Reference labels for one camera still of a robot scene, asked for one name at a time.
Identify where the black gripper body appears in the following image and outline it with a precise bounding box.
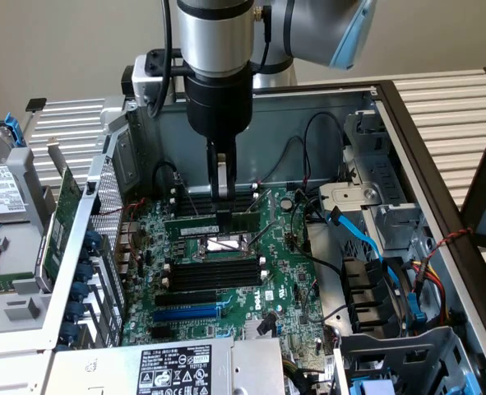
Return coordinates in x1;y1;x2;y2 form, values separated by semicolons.
183;67;255;139

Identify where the green RAM stick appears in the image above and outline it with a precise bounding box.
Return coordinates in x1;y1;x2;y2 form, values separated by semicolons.
0;276;36;294
163;211;263;239

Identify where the CPU socket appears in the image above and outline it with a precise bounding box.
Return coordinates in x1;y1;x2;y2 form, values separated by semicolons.
192;234;257;263

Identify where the thin metal locking lever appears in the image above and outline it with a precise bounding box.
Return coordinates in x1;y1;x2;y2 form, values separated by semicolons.
248;221;277;250
174;174;201;217

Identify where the metal socket cover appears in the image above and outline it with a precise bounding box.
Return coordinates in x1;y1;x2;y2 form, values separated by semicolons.
246;188;277;248

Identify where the open PC case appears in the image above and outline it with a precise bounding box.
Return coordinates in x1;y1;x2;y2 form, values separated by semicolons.
40;80;486;395

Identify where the green motherboard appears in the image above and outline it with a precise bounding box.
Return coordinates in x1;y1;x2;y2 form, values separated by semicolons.
121;187;330;359

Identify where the long black expansion slot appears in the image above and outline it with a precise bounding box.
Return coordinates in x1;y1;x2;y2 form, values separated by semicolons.
155;289;218;308

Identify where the black box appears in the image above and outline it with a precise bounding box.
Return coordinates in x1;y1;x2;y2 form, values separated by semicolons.
120;65;136;95

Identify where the blue expansion slot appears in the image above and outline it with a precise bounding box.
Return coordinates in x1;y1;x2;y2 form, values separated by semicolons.
151;304;221;325

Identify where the silver rear port block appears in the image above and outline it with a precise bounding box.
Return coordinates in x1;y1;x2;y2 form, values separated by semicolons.
117;221;139;277

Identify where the silver chipset heatsink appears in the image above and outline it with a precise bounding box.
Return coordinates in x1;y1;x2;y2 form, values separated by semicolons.
243;317;277;339

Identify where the short black expansion slot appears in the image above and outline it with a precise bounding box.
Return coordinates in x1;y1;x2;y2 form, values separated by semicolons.
150;326;178;341

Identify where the silver disk bay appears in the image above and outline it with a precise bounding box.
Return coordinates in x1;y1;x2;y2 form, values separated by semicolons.
318;109;427;252

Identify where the black fan shroud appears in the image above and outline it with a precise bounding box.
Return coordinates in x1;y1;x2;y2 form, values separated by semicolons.
340;257;412;335

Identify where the green graphics card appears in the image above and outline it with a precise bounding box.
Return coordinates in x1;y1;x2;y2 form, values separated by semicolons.
35;137;86;291

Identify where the silver power supply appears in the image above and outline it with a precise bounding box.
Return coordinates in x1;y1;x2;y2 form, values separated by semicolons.
52;335;285;395

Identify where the grey plastic disk bay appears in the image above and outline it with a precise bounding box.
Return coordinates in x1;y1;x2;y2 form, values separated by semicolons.
333;324;486;395

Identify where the grey parts rack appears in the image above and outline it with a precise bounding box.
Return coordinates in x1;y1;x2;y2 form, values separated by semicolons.
0;146;65;337

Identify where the blue plastic clip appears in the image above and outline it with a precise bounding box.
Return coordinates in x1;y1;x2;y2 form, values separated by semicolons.
409;292;428;326

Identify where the black framed panel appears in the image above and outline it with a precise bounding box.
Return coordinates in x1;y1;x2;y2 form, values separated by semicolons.
459;84;486;300

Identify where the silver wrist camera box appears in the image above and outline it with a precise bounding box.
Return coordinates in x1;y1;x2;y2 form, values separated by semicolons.
130;53;177;106

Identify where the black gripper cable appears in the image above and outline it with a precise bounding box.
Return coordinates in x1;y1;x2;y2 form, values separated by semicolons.
146;0;174;119

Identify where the blue flat data wire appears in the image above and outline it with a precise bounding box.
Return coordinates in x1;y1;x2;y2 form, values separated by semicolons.
327;207;396;285

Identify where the blue disk bracket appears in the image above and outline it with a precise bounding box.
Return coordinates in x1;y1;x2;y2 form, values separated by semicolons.
2;111;25;148

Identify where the coloured power wire bundle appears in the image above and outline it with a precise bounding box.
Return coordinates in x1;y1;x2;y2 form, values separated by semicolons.
405;258;451;326

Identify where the red black twisted wire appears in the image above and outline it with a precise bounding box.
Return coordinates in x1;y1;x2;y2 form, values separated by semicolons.
426;227;474;253

